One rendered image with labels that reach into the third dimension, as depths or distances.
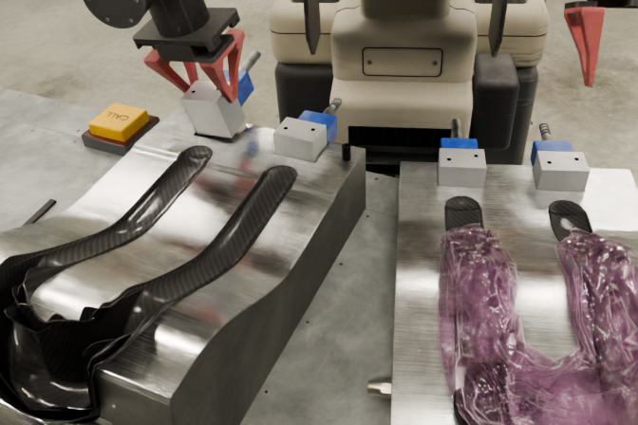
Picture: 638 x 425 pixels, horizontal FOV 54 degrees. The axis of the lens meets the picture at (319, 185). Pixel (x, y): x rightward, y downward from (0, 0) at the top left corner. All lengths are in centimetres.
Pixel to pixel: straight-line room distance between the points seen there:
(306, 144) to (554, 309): 31
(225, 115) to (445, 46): 39
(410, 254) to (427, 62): 46
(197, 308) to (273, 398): 13
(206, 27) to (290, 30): 60
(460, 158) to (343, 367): 27
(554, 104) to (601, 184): 181
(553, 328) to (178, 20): 45
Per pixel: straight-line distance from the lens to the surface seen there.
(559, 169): 73
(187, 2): 67
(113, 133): 92
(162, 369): 47
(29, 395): 58
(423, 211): 69
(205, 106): 72
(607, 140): 242
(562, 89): 267
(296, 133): 70
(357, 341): 63
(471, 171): 71
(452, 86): 101
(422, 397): 52
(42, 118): 106
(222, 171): 70
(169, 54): 69
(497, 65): 119
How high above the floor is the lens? 131
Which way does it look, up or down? 39 degrees down
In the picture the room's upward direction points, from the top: 4 degrees counter-clockwise
